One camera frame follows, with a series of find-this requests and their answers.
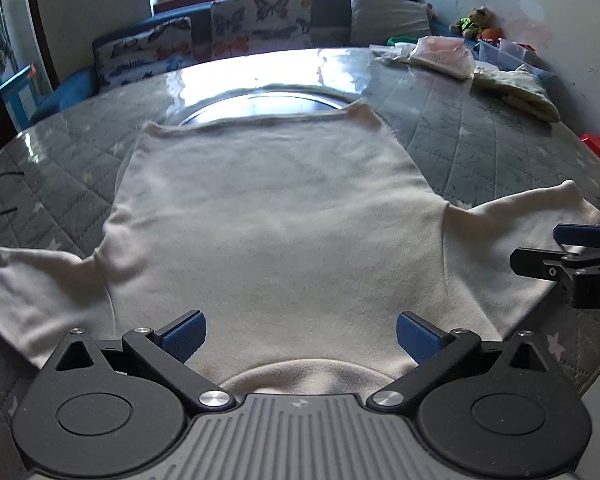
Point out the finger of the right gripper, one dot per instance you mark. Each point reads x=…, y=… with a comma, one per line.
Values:
x=545, y=264
x=577, y=235

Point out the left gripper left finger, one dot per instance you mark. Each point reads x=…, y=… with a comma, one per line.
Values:
x=161, y=355

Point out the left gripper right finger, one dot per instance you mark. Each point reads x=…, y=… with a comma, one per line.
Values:
x=438, y=355

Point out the cream long-sleeve sweater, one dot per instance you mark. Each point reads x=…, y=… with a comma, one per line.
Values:
x=301, y=238

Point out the folded yellow-green floral garment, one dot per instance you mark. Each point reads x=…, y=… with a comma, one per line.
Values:
x=520, y=89

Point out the clear plastic storage box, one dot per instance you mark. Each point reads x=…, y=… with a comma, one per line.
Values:
x=509, y=56

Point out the folded pink garment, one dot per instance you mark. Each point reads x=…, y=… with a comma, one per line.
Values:
x=445, y=55

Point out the white crumpled cloth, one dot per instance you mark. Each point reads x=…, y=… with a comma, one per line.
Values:
x=399, y=53

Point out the green plastic bowl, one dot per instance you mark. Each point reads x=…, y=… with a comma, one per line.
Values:
x=401, y=40

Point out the left butterfly print pillow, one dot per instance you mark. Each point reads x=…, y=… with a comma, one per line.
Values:
x=161, y=49

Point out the butterfly print pillow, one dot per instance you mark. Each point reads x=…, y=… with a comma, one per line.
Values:
x=246, y=27
x=161, y=49

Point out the grey plain cushion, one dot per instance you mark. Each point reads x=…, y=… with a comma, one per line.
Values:
x=376, y=21

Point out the blue sofa bench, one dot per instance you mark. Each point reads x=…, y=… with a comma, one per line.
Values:
x=331, y=27

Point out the right butterfly print pillow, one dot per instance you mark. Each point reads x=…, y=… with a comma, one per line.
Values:
x=246, y=27

